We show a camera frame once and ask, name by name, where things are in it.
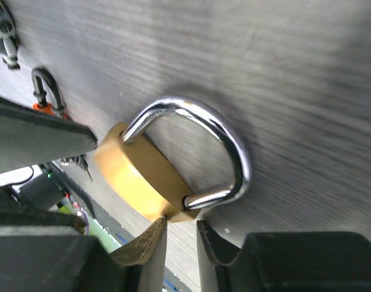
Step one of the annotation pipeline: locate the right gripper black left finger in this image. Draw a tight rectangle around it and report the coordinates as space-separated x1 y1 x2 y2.
0 218 167 291

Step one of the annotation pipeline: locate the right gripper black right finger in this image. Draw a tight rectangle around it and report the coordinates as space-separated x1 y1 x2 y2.
196 220 371 291

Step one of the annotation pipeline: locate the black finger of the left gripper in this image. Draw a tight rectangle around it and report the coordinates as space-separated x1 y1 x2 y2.
0 97 97 173

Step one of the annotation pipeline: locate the large brass padlock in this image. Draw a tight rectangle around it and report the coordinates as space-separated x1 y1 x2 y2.
94 96 252 223

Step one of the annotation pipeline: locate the orange black padlock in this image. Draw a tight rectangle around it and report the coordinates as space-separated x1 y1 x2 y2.
31 67 69 119

